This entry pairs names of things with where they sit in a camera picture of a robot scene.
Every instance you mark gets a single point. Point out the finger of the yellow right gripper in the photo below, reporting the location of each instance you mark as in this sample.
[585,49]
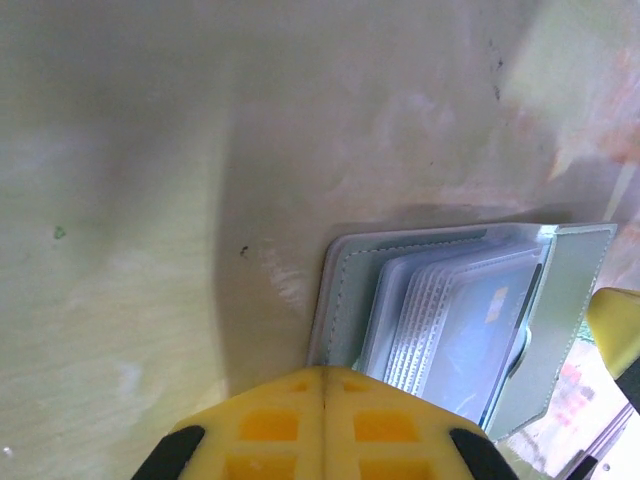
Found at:
[620,330]

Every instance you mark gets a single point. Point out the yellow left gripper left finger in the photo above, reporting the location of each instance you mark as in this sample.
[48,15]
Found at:
[270,425]

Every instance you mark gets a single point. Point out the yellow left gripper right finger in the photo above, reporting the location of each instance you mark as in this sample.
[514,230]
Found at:
[385,425]

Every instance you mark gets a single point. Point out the clear plastic tray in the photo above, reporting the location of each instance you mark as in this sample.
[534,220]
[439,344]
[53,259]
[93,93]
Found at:
[565,300]

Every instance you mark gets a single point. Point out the blue credit card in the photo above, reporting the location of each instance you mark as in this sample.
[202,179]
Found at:
[480,340]

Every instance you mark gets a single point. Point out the aluminium frame rail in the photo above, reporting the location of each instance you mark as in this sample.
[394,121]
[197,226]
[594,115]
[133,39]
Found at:
[615,440]

